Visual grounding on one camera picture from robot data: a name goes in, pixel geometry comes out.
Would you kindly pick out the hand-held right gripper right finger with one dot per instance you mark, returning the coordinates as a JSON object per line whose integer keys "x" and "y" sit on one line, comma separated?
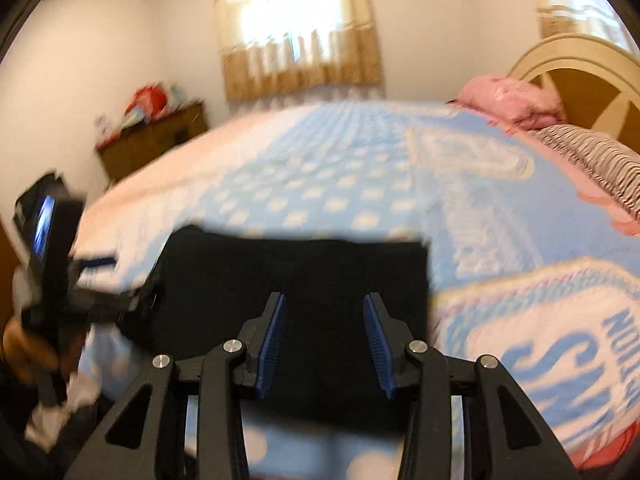
{"x": 377, "y": 345}

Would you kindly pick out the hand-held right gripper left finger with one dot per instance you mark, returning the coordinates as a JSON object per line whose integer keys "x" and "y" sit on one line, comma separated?
{"x": 272, "y": 345}

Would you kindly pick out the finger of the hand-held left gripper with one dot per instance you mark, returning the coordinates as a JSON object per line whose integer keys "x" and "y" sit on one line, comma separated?
{"x": 150, "y": 295}
{"x": 97, "y": 263}

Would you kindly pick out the black pants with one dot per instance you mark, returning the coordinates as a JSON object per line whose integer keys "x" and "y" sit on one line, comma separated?
{"x": 300, "y": 270}

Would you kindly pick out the person's left hand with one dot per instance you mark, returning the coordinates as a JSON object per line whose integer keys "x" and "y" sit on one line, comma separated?
{"x": 27, "y": 347}

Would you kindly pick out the brown wooden cabinet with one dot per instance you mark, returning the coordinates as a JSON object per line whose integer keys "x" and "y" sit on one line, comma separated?
{"x": 6, "y": 270}

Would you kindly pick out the brown wooden desk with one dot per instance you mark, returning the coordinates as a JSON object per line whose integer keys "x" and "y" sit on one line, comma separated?
{"x": 150, "y": 145}

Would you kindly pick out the bed with polka-dot quilt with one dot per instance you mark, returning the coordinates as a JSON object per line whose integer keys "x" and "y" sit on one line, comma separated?
{"x": 350, "y": 175}

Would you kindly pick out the light blue bag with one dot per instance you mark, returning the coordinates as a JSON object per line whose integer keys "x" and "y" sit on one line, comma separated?
{"x": 177, "y": 95}

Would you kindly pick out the red cloth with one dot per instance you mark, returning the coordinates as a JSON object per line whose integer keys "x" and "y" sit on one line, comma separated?
{"x": 600, "y": 452}

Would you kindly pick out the pink pillow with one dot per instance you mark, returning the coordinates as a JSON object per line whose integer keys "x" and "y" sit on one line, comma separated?
{"x": 510, "y": 100}

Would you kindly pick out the striped pillow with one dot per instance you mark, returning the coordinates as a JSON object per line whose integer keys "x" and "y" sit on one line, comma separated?
{"x": 600, "y": 160}

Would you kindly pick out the beige patterned window curtain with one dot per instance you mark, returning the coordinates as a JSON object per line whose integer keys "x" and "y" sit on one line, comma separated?
{"x": 560, "y": 20}
{"x": 300, "y": 35}

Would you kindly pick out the cream and wood headboard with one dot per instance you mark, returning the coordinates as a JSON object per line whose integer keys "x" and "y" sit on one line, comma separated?
{"x": 575, "y": 85}

